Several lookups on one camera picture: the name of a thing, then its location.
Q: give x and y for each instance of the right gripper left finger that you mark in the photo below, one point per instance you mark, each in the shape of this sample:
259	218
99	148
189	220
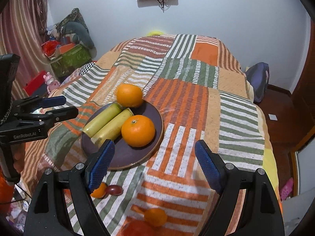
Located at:
48	214

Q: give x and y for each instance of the pink toy figure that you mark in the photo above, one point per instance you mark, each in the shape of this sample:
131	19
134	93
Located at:
51	82

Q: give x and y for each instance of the striped red curtain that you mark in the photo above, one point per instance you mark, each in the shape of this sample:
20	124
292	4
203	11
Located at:
23	26

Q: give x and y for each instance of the small mandarin orange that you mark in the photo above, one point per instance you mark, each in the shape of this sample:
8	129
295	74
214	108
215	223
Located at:
156	217
99	192

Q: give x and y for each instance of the red tomato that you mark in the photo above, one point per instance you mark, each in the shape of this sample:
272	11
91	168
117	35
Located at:
138	228

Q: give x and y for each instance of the grey plush toy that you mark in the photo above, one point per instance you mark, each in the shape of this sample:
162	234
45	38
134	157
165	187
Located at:
78	34

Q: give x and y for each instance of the checkered patchwork quilt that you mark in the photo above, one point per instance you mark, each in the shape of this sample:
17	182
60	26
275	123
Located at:
78	72

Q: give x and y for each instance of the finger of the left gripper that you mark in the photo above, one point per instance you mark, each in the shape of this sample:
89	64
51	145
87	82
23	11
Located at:
50	117
53	101

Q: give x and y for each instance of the red box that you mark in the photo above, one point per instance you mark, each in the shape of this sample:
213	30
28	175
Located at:
35	83

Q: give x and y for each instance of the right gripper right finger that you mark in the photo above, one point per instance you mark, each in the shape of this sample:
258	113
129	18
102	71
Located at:
247	193

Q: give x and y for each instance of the striped patchwork bed blanket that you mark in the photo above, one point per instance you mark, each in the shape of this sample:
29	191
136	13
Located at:
201	93

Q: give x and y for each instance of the purple round plate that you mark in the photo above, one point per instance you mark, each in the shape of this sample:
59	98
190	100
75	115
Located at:
125	155

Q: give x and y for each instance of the large orange with sticker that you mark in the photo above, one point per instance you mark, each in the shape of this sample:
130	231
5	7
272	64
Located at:
129	95

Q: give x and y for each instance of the green storage box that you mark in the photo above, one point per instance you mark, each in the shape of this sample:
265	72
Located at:
65	64

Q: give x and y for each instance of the left hand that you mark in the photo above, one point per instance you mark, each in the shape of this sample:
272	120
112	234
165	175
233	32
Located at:
18	152

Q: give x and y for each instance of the yellow foam arc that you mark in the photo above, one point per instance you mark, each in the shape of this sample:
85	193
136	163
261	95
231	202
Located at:
155	33

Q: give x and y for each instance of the blue backpack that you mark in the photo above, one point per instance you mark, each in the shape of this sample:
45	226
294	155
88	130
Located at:
258	76

